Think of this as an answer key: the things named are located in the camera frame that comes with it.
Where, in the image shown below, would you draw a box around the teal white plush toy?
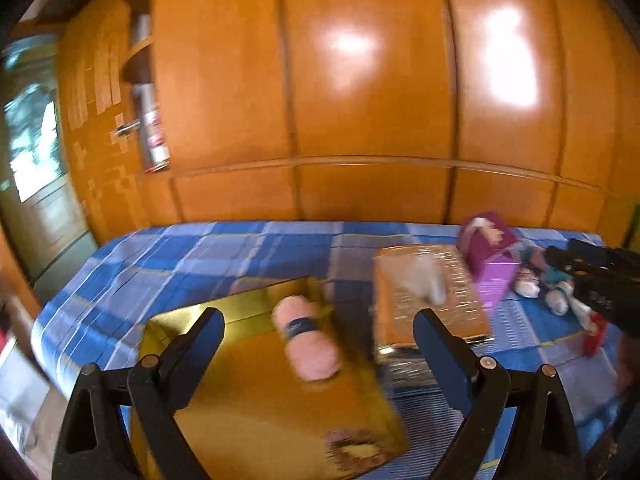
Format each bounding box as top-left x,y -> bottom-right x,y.
542,264 -> 575,317

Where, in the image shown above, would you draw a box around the bottles on wardrobe shelf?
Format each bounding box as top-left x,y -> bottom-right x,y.
131,82 -> 172,174

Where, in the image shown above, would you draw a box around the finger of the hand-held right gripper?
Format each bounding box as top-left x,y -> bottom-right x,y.
545,245 -> 584,274

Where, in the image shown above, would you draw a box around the gold gift box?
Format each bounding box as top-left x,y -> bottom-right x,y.
131,276 -> 411,480

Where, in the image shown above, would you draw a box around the pink towel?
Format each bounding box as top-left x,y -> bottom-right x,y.
271,295 -> 346,382

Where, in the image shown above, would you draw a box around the white pink plush toy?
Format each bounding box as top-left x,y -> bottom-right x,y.
515,266 -> 542,298

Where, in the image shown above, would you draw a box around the red white soft toy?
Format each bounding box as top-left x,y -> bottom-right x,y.
582,311 -> 609,357

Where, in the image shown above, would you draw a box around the blue plaid bed sheet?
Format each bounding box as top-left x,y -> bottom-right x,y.
30,220 -> 632,480

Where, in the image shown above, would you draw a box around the wooden wardrobe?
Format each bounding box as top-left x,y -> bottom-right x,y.
57,0 -> 636,251

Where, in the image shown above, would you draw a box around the purple tissue box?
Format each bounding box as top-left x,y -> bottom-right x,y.
459,212 -> 521,311

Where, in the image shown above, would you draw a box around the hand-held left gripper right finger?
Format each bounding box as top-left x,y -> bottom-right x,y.
413,308 -> 586,480

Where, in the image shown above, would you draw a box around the glass door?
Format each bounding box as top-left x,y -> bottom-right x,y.
0,35 -> 98,306

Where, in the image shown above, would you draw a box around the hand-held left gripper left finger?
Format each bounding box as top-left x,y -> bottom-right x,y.
52,307 -> 226,480

